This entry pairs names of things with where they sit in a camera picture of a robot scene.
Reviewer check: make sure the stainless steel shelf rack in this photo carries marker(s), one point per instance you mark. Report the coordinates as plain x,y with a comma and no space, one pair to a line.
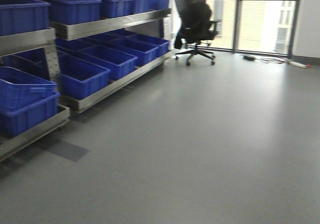
81,30

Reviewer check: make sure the near stainless shelf rack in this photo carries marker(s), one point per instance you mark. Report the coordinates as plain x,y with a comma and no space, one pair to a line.
17,43

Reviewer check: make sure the black office chair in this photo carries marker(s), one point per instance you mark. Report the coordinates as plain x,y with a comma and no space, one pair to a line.
196,26

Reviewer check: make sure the black power adapter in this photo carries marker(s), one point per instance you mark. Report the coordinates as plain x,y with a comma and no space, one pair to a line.
249,57

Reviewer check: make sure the white power strip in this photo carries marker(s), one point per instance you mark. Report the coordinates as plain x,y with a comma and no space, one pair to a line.
299,65

